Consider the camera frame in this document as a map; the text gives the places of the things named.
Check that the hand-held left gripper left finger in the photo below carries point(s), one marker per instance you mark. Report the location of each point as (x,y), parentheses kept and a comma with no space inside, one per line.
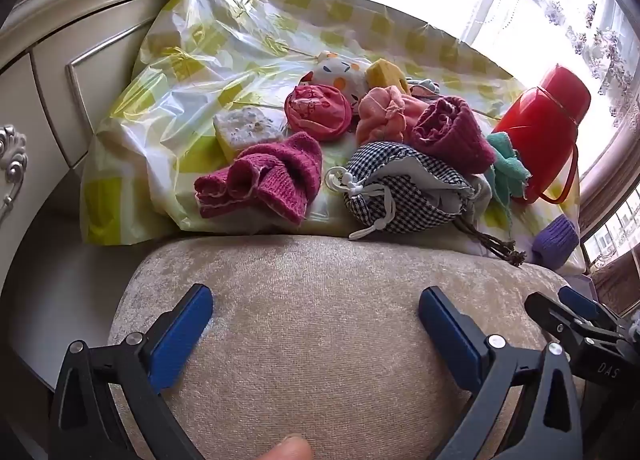
(180,335)

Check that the white cabinet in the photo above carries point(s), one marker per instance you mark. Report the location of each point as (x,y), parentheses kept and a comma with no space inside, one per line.
(75,64)

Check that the magenta knitted sock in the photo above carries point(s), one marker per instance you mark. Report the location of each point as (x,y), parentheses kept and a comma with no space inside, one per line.
(450,129)
(280,169)

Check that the red thermos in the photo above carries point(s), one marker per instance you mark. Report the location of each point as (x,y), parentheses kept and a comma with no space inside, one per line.
(545,114)

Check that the yellow sponge with white face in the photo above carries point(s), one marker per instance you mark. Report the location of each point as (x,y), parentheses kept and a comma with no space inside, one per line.
(245,124)

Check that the purple knitted sock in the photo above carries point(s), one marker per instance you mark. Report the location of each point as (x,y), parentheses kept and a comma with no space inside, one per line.
(555,240)

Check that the beige upholstered stool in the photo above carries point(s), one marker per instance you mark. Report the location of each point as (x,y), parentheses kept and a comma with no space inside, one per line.
(320,340)

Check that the green towel cloth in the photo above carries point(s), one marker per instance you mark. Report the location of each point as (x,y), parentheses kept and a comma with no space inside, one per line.
(505,164)

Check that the yellow checked plastic tablecloth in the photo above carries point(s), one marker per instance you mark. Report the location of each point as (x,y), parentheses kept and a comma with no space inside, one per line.
(200,64)

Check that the grey elephant plush toy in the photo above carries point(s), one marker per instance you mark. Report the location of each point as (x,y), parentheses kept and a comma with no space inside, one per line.
(425,85)

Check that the brown curtain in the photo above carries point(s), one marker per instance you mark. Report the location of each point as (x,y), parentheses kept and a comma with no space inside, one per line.
(600,185)

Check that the peach ruffled cloth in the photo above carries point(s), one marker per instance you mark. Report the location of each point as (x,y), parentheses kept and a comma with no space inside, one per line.
(380,114)

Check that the floral lace curtain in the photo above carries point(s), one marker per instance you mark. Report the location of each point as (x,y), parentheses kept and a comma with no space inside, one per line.
(600,49)

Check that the person's left hand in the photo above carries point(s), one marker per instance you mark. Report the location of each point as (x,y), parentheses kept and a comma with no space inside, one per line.
(290,447)

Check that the white printed pouch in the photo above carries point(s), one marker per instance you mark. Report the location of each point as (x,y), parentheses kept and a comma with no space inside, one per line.
(345,74)

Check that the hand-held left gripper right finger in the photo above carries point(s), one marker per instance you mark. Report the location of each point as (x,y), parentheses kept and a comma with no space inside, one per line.
(450,335)

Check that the purple storage box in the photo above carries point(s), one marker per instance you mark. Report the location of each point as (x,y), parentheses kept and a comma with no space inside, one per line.
(582,282)

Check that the pink round pouch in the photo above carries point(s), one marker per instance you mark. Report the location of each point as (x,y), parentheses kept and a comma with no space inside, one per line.
(317,112)

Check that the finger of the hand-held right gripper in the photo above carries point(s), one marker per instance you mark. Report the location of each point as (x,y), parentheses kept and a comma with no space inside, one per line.
(550,312)
(575,297)

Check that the orange sponge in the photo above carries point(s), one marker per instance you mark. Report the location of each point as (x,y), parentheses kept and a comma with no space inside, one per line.
(385,74)

